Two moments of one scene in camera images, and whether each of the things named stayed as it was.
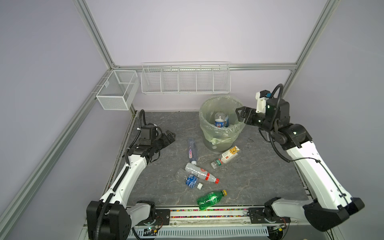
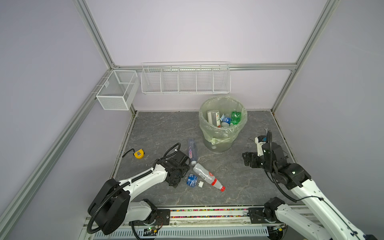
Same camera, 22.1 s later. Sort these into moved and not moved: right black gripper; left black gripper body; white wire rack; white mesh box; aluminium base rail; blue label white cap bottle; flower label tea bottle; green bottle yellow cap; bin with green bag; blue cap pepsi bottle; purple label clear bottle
Moved: right black gripper; blue cap pepsi bottle; left black gripper body; flower label tea bottle; green bottle yellow cap
Not moved: white wire rack; bin with green bag; white mesh box; purple label clear bottle; aluminium base rail; blue label white cap bottle
